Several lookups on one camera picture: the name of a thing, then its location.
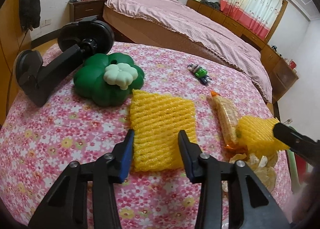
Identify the large cream plastic bag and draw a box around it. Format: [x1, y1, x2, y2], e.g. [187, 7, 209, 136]
[227, 152, 278, 192]

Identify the yellow foam net curled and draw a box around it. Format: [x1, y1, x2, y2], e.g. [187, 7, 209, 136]
[235, 115, 290, 158]

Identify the biscuit packet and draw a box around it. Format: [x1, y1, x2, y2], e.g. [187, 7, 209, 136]
[210, 91, 247, 154]

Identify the yellow foam net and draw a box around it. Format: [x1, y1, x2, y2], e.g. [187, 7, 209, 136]
[130, 89, 197, 172]

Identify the red bin with green rim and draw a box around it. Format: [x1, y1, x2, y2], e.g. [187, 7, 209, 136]
[286, 150, 308, 193]

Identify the pink floral table cloth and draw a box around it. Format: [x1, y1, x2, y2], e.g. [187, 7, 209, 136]
[0, 41, 293, 229]

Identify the wooden cabinet desk unit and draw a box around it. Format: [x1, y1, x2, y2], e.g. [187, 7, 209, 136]
[186, 0, 298, 103]

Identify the small green toy car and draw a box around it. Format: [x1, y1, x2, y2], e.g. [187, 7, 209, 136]
[187, 64, 212, 86]

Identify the floral window curtain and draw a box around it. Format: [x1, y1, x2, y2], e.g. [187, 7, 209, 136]
[220, 0, 283, 39]

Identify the wooden wardrobe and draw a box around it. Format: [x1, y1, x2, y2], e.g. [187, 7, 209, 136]
[0, 0, 31, 125]

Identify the pink bed quilt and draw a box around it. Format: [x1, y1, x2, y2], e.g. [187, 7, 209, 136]
[104, 0, 272, 102]

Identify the brown bed base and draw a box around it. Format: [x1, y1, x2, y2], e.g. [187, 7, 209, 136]
[103, 6, 241, 71]

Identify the dark wooden nightstand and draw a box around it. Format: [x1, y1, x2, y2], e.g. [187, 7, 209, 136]
[68, 0, 106, 22]

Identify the black hanging jacket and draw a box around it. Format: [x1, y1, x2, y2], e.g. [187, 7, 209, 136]
[19, 0, 41, 31]

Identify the black suction mount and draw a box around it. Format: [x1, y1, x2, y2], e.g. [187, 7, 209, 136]
[14, 17, 114, 107]

